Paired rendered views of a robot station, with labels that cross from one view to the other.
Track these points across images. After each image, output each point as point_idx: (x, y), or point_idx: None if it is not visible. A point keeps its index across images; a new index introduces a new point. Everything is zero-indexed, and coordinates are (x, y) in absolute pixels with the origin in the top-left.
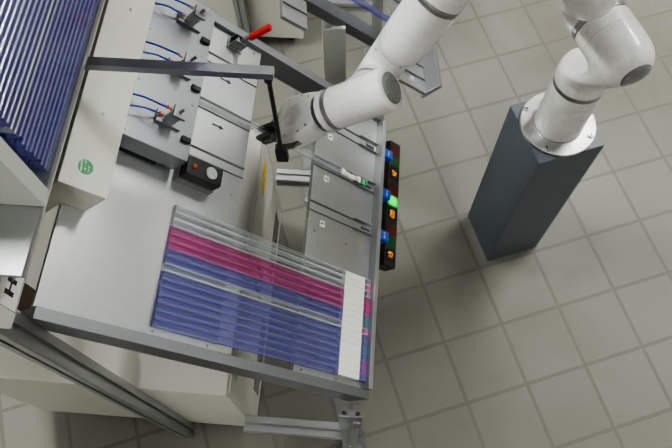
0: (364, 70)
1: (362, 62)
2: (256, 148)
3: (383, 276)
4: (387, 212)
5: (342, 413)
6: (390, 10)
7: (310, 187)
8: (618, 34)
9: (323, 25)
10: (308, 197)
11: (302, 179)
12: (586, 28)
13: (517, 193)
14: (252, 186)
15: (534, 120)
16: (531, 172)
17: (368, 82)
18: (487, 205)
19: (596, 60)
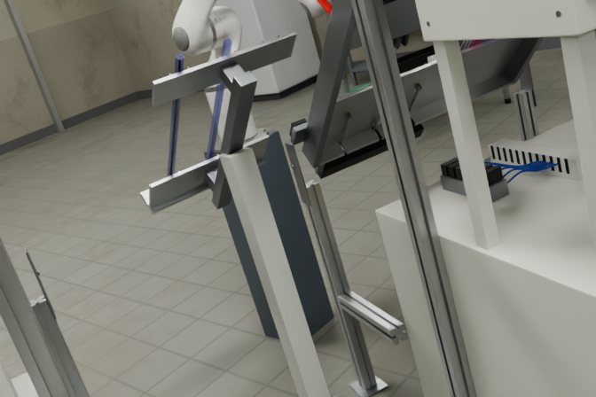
0: None
1: None
2: (399, 200)
3: (409, 345)
4: (378, 136)
5: (528, 105)
6: (193, 167)
7: (410, 71)
8: (215, 7)
9: (246, 150)
10: (418, 69)
11: (382, 313)
12: (213, 19)
13: (292, 190)
14: (437, 182)
15: (246, 139)
16: (282, 149)
17: None
18: (296, 275)
19: (231, 19)
